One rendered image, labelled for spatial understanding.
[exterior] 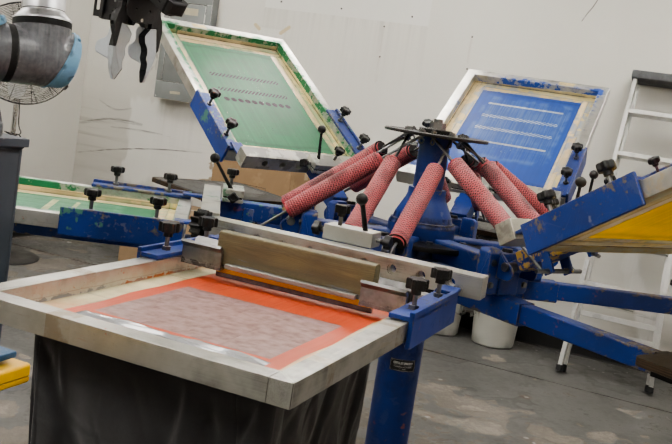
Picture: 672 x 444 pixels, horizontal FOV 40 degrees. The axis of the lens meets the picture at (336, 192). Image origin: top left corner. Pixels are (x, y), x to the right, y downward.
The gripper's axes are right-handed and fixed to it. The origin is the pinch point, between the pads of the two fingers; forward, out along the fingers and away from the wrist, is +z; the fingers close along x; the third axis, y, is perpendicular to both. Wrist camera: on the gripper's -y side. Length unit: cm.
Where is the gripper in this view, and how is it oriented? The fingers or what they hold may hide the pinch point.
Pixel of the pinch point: (131, 74)
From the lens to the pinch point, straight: 160.9
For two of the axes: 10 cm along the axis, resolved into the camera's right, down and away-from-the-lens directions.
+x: -5.6, 0.0, -8.3
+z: -1.5, 9.8, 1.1
